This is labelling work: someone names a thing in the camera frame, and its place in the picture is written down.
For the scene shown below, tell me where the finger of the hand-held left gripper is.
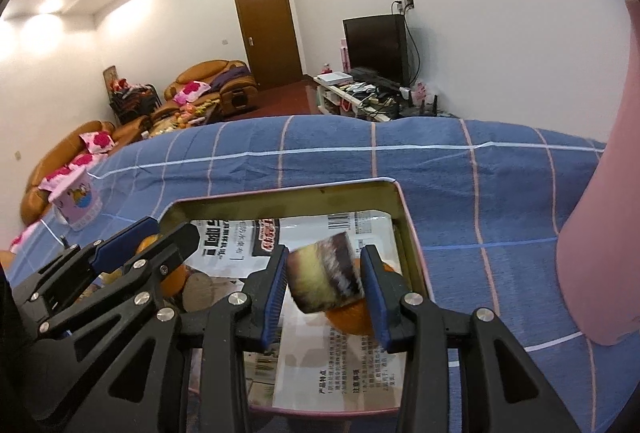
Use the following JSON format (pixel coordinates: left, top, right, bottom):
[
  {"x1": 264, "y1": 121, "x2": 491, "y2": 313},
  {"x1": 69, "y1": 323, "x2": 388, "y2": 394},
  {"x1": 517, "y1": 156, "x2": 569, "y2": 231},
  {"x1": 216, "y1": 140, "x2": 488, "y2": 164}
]
[
  {"x1": 37, "y1": 223, "x2": 201, "y2": 339},
  {"x1": 10, "y1": 216, "x2": 162, "y2": 314}
]

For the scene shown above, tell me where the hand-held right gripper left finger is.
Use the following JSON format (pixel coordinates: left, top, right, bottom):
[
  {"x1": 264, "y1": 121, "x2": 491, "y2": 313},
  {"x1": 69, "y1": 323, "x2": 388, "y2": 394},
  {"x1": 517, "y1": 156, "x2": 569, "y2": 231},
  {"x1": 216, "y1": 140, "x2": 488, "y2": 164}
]
[{"x1": 50, "y1": 247, "x2": 292, "y2": 433}]

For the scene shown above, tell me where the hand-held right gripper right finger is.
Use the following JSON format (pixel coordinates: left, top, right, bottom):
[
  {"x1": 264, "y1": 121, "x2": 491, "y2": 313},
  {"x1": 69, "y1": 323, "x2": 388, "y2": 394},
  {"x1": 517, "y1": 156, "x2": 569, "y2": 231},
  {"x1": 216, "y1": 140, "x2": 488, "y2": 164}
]
[{"x1": 359, "y1": 244, "x2": 583, "y2": 433}]

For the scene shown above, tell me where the orange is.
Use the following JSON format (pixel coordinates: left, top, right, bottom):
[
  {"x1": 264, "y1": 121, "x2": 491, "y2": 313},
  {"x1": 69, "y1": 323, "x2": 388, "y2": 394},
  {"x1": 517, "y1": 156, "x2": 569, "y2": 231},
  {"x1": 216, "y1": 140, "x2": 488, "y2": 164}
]
[
  {"x1": 135, "y1": 235, "x2": 188, "y2": 299},
  {"x1": 327, "y1": 260, "x2": 401, "y2": 336}
]

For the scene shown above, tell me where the layered cake slice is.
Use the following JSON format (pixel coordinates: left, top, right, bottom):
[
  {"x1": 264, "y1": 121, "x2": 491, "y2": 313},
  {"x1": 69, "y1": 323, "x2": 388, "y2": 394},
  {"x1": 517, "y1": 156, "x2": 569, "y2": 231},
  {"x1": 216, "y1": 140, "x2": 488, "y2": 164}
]
[{"x1": 286, "y1": 233, "x2": 368, "y2": 314}]

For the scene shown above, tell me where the gold metal tin box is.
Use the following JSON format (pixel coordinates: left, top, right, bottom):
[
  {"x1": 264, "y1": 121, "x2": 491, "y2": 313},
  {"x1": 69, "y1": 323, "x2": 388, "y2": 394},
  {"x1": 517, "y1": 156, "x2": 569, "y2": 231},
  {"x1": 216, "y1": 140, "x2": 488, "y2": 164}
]
[{"x1": 159, "y1": 178, "x2": 435, "y2": 414}]

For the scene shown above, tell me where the white packet black lettering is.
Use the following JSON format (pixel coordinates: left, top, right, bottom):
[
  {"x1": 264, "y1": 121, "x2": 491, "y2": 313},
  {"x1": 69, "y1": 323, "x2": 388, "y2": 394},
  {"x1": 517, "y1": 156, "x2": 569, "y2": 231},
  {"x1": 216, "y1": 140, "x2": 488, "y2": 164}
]
[{"x1": 190, "y1": 217, "x2": 281, "y2": 282}]

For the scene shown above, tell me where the pink cartoon cup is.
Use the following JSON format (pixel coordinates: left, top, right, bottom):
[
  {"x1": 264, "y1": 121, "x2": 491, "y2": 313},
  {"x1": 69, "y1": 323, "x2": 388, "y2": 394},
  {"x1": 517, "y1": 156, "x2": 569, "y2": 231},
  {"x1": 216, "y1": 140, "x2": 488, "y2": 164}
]
[{"x1": 48, "y1": 167, "x2": 102, "y2": 232}]

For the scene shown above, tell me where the large white printed packet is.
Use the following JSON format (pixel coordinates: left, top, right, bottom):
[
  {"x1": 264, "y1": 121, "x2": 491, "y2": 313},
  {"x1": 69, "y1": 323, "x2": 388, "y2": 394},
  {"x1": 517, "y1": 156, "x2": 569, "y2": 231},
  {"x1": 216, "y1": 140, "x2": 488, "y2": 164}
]
[{"x1": 260, "y1": 210, "x2": 406, "y2": 414}]

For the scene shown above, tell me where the pale printed paper packet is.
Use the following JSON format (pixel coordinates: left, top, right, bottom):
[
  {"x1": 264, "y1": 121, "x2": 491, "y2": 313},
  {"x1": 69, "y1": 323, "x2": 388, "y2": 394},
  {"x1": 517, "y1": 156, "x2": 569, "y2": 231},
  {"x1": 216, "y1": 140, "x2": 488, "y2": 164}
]
[{"x1": 243, "y1": 350, "x2": 277, "y2": 409}]

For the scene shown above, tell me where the pink floral pillow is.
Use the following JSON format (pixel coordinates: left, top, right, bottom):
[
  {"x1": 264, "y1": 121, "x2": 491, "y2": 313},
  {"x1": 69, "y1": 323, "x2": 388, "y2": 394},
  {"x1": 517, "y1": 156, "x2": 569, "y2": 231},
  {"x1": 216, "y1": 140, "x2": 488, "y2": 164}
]
[
  {"x1": 172, "y1": 80, "x2": 211, "y2": 104},
  {"x1": 40, "y1": 153, "x2": 93, "y2": 191},
  {"x1": 82, "y1": 130, "x2": 115, "y2": 154}
]

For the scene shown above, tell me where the brown leather sofa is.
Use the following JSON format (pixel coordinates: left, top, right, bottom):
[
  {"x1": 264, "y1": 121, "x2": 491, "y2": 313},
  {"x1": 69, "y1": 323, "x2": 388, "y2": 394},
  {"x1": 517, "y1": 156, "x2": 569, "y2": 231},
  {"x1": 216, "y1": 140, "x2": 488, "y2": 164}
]
[{"x1": 20, "y1": 115, "x2": 151, "y2": 226}]

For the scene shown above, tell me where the coffee table with snacks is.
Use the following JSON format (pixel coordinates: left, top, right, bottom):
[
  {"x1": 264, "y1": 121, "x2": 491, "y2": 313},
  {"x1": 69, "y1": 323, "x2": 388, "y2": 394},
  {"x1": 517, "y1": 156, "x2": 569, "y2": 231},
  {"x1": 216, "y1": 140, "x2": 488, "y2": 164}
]
[{"x1": 145, "y1": 105, "x2": 223, "y2": 138}]

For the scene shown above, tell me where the cluttered black rack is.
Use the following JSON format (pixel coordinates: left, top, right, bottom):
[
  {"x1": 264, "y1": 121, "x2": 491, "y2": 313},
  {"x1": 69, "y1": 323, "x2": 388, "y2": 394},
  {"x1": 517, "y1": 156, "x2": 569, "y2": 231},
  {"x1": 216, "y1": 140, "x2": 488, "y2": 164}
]
[{"x1": 107, "y1": 80, "x2": 161, "y2": 124}]

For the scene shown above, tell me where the blue plaid blanket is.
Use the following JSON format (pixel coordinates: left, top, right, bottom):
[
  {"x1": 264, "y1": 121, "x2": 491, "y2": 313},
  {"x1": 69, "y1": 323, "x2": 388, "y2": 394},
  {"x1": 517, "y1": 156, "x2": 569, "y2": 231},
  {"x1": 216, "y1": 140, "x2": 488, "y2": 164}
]
[{"x1": 5, "y1": 115, "x2": 636, "y2": 433}]

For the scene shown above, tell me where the brown leather armchair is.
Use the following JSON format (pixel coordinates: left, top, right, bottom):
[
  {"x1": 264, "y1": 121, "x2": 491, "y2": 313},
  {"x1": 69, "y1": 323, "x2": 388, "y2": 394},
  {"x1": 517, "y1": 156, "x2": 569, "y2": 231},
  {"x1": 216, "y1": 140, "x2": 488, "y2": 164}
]
[{"x1": 164, "y1": 59, "x2": 259, "y2": 121}]

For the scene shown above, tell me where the purple throw blanket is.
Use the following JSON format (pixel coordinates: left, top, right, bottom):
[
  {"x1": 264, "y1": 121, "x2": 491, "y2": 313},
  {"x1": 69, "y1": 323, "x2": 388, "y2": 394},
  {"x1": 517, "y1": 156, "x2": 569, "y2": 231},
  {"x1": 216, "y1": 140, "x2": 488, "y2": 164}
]
[{"x1": 210, "y1": 67, "x2": 251, "y2": 91}]

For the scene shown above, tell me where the white television stand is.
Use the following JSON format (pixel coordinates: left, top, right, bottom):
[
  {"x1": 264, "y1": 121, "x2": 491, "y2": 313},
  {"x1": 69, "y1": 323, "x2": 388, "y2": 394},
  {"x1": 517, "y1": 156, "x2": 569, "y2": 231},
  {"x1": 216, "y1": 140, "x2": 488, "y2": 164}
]
[{"x1": 313, "y1": 72, "x2": 451, "y2": 121}]

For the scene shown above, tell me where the pink insulated bottle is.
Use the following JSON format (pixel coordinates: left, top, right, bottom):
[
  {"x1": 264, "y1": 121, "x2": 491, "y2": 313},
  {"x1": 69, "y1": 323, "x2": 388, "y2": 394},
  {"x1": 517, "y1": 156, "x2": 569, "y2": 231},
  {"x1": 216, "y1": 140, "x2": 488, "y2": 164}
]
[{"x1": 555, "y1": 0, "x2": 640, "y2": 346}]

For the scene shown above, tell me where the brown wooden door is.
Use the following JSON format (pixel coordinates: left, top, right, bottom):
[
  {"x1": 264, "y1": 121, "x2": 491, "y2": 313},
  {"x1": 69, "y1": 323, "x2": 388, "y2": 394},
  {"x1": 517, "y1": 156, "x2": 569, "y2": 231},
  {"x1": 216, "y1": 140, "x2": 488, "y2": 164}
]
[{"x1": 231, "y1": 0, "x2": 305, "y2": 90}]

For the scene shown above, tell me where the black television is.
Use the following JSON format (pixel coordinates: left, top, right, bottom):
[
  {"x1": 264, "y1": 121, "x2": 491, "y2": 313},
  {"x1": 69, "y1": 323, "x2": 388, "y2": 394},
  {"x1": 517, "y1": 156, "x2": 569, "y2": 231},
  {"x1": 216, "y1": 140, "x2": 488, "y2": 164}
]
[{"x1": 342, "y1": 14, "x2": 412, "y2": 86}]

